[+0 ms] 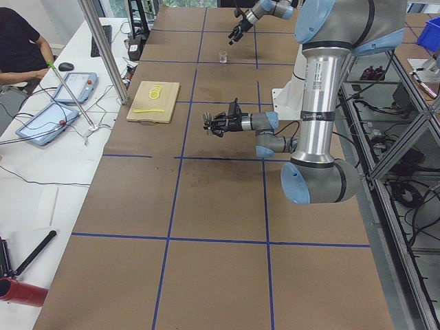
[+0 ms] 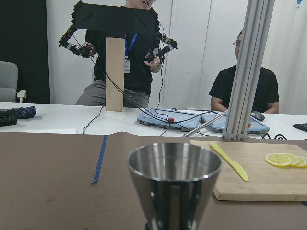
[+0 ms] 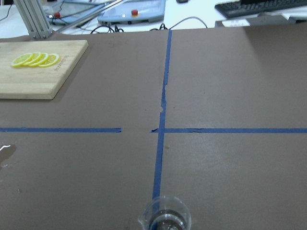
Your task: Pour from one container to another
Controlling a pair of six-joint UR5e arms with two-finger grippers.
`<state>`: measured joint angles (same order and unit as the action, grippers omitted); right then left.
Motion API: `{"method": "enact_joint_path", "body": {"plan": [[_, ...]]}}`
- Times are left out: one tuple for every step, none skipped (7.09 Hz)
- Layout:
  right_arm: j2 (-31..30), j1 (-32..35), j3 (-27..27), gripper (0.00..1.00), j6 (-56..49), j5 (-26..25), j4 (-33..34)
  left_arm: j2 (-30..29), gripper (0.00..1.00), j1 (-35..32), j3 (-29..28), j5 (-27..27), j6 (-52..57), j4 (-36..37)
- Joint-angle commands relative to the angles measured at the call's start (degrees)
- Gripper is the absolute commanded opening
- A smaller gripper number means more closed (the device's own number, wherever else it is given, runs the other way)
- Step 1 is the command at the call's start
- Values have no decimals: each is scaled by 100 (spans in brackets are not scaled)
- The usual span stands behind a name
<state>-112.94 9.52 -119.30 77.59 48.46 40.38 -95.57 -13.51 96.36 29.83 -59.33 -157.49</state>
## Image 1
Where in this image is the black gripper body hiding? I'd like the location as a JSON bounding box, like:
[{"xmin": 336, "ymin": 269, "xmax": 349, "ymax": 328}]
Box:
[
  {"xmin": 219, "ymin": 113, "xmax": 251, "ymax": 132},
  {"xmin": 238, "ymin": 15, "xmax": 256, "ymax": 33}
]

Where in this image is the steel measuring jigger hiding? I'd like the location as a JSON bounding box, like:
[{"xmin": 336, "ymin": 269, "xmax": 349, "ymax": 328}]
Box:
[{"xmin": 203, "ymin": 112, "xmax": 212, "ymax": 134}]

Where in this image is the clear glass cup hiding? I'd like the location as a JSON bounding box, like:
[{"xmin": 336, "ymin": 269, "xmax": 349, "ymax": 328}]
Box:
[{"xmin": 219, "ymin": 52, "xmax": 228, "ymax": 64}]

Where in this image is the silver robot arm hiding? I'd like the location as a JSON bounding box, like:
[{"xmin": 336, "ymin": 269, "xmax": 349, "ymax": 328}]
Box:
[
  {"xmin": 228, "ymin": 0, "xmax": 299, "ymax": 45},
  {"xmin": 203, "ymin": 1, "xmax": 407, "ymax": 204}
]

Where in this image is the wooden cutting board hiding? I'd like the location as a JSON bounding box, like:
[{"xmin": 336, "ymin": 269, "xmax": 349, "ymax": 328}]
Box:
[{"xmin": 126, "ymin": 81, "xmax": 180, "ymax": 124}]

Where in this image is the yellow plastic knife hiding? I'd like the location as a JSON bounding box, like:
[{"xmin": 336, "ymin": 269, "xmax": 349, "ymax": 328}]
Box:
[{"xmin": 133, "ymin": 108, "xmax": 165, "ymax": 113}]

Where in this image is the black keyboard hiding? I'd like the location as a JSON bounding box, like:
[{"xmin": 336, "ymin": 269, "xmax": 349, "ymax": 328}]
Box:
[{"xmin": 90, "ymin": 24, "xmax": 113, "ymax": 58}]

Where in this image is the far blue teach pendant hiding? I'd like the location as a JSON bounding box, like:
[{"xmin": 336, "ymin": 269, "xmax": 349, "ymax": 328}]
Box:
[{"xmin": 54, "ymin": 71, "xmax": 98, "ymax": 105}]

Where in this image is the blue teach pendant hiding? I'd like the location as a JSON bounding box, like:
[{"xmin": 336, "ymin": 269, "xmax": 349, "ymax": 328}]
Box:
[
  {"xmin": 54, "ymin": 71, "xmax": 98, "ymax": 105},
  {"xmin": 15, "ymin": 102, "xmax": 79, "ymax": 146}
]

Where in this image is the black computer mouse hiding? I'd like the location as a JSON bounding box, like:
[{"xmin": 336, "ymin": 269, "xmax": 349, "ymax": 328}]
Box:
[{"xmin": 58, "ymin": 62, "xmax": 74, "ymax": 72}]

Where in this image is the near blue teach pendant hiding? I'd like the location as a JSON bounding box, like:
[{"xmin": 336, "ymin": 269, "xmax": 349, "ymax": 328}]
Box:
[{"xmin": 15, "ymin": 102, "xmax": 79, "ymax": 146}]

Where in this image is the blue plastic bin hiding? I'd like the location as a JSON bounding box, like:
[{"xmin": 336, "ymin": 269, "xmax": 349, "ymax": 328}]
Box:
[{"xmin": 417, "ymin": 16, "xmax": 440, "ymax": 52}]

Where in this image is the seated person black shirt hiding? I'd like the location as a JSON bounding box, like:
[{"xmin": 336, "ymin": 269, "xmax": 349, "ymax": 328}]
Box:
[{"xmin": 1, "ymin": 7, "xmax": 54, "ymax": 85}]

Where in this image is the red cylinder tube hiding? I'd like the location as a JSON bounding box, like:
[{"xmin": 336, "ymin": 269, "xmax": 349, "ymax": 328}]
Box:
[{"xmin": 1, "ymin": 278, "xmax": 48, "ymax": 307}]

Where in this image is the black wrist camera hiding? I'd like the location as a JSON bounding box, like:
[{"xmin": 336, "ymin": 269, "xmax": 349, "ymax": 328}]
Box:
[
  {"xmin": 228, "ymin": 98, "xmax": 241, "ymax": 117},
  {"xmin": 234, "ymin": 7, "xmax": 245, "ymax": 18}
]

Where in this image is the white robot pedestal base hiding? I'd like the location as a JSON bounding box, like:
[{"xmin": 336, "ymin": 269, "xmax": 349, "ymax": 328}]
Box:
[{"xmin": 272, "ymin": 45, "xmax": 307, "ymax": 120}]

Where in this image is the aluminium frame post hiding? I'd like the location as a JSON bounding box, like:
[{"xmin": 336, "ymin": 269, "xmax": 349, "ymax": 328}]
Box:
[{"xmin": 78, "ymin": 0, "xmax": 128, "ymax": 105}]

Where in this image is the metal rod green handle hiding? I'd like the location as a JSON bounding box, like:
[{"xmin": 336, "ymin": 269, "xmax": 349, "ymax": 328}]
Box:
[{"xmin": 47, "ymin": 60, "xmax": 97, "ymax": 131}]

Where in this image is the black handle bar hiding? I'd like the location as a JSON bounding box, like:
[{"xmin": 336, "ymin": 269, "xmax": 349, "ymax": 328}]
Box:
[{"xmin": 14, "ymin": 230, "xmax": 57, "ymax": 276}]

